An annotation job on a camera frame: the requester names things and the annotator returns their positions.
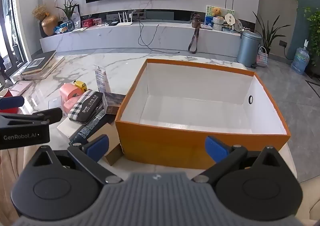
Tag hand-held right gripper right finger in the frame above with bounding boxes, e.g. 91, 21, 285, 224
192, 136, 289, 186

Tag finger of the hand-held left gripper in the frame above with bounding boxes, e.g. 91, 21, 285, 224
0, 107, 63, 128
0, 96, 24, 110

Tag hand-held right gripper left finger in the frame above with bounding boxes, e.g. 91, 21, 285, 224
32, 135, 123, 186

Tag brown cardboard box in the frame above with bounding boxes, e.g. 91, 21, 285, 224
89, 122, 123, 166

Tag dark blue spray can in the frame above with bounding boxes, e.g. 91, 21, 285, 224
69, 108, 108, 145

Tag pink round container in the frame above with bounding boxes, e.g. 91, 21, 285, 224
59, 83, 84, 102

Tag plaid zip case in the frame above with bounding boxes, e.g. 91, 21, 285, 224
68, 90, 104, 126

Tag orange cardboard box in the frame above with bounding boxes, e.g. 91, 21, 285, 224
115, 58, 292, 170

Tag yellow tape measure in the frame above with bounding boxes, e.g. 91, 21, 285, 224
73, 80, 88, 92

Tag white tube carton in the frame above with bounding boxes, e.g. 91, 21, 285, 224
94, 64, 110, 93

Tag red cup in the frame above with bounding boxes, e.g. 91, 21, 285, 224
0, 88, 20, 114

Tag pink notebook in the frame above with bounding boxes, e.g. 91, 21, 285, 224
9, 81, 33, 96

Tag stack of pale books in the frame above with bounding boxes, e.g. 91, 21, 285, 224
12, 56, 65, 81

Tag dark hardcover book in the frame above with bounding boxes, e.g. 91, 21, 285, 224
22, 50, 57, 75

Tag gold vase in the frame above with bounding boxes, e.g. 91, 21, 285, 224
41, 15, 59, 36

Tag blue snack packet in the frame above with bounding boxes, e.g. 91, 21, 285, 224
54, 21, 69, 34

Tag dried yellow flowers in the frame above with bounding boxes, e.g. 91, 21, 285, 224
32, 4, 49, 20

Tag white pouch bag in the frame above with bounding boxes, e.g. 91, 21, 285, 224
71, 12, 81, 29

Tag white marble television bench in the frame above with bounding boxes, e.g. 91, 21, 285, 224
40, 21, 247, 57

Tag woven basket bag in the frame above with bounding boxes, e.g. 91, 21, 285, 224
255, 46, 269, 67

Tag grey pedal trash can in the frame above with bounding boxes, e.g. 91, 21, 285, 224
237, 30, 262, 67

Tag green plant in glass vase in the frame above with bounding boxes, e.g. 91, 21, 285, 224
55, 0, 80, 31

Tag white router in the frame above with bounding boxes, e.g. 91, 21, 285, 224
116, 11, 133, 27

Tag blue water jug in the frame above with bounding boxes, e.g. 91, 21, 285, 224
291, 39, 310, 75

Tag white woven pot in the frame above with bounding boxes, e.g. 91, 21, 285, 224
212, 16, 225, 31

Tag snake plant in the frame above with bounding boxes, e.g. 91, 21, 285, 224
252, 11, 288, 54

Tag round white fan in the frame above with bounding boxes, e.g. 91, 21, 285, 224
224, 13, 235, 27

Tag green and blue picture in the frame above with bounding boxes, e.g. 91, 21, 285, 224
205, 5, 235, 26

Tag bushy green plant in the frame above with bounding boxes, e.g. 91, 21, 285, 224
302, 7, 320, 66

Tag black cable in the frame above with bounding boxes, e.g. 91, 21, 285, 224
138, 19, 180, 54

